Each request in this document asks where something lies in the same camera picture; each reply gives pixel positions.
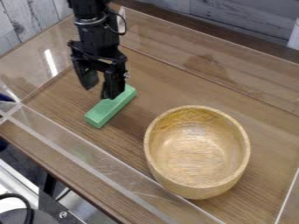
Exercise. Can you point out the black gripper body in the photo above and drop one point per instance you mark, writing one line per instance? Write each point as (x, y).
(98, 44)

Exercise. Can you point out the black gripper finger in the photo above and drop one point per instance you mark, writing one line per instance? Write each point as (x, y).
(114, 85)
(86, 72)

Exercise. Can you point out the green rectangular block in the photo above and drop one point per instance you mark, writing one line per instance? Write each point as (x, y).
(107, 108)

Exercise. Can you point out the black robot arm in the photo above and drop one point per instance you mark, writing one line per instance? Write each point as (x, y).
(88, 9)

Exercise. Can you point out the brown wooden bowl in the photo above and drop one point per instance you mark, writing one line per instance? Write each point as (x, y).
(196, 150)

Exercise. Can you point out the blue object at left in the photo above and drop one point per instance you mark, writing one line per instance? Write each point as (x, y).
(6, 98)

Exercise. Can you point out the white object at right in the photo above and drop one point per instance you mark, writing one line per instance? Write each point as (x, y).
(294, 38)

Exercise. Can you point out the clear acrylic corner bracket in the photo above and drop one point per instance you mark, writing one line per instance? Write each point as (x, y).
(122, 20)

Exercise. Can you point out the clear acrylic tray enclosure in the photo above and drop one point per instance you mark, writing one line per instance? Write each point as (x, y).
(180, 65)

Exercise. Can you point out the black metal bracket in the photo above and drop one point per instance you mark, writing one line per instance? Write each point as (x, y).
(56, 210)

